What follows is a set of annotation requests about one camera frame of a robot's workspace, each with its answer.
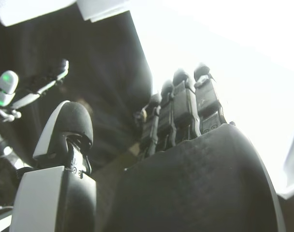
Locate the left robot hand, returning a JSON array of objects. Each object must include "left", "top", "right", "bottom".
[{"left": 9, "top": 62, "right": 287, "bottom": 232}]

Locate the white styrofoam lid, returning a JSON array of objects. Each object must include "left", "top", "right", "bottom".
[{"left": 0, "top": 0, "right": 78, "bottom": 27}]

